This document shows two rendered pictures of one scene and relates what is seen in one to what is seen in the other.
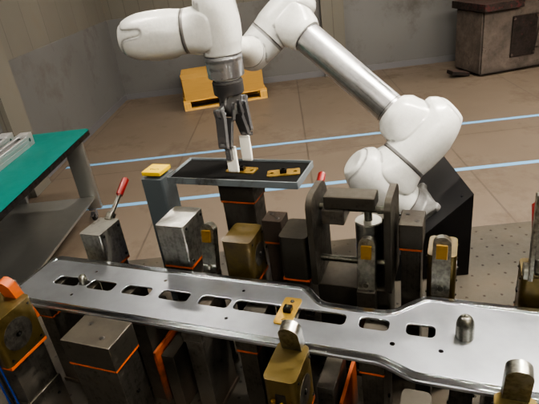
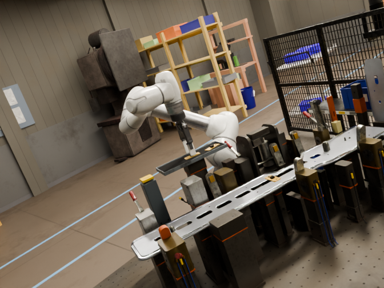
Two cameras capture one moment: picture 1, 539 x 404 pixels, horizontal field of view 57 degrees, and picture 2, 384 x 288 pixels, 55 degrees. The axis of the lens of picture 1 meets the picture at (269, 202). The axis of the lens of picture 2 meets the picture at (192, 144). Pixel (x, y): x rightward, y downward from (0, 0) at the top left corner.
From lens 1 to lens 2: 1.31 m
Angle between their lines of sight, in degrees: 42
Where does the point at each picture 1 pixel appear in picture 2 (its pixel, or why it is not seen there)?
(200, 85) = not seen: outside the picture
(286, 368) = (308, 171)
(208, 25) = (172, 87)
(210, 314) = (250, 195)
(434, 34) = (92, 146)
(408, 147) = (228, 132)
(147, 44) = (150, 102)
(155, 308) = (225, 209)
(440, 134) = (235, 123)
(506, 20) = not seen: hidden behind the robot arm
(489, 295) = not seen: hidden behind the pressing
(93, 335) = (227, 218)
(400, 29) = (71, 149)
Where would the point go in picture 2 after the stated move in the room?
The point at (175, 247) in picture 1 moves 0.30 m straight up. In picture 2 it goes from (199, 192) to (178, 133)
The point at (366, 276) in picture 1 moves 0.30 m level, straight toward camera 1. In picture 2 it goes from (279, 159) to (331, 163)
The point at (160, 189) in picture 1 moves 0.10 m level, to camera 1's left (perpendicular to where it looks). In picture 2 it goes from (155, 186) to (141, 195)
